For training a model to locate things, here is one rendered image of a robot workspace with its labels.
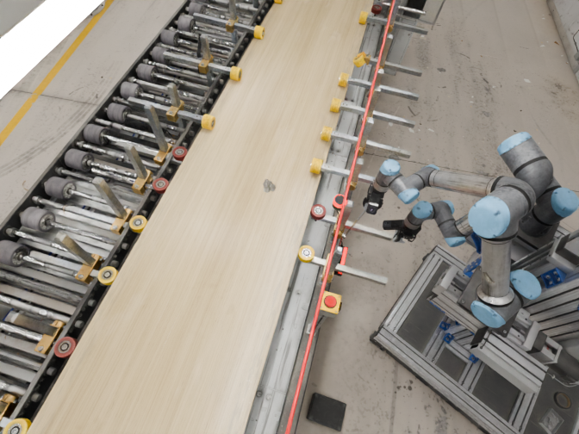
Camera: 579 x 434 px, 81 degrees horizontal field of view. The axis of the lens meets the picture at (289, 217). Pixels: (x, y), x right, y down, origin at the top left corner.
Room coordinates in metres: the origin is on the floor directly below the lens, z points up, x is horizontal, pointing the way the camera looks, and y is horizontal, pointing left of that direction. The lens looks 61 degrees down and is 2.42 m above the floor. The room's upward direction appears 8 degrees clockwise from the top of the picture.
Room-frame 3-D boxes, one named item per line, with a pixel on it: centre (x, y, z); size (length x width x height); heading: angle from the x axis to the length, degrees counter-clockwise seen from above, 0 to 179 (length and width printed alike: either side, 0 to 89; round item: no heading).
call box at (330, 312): (0.35, -0.19, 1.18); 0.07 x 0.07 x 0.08; 81
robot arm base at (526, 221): (0.94, -1.18, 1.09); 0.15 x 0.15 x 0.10
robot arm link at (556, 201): (0.95, -1.18, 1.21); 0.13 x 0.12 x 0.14; 21
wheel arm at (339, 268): (0.64, -0.30, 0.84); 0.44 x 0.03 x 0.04; 81
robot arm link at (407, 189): (0.86, -0.46, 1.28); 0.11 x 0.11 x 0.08; 41
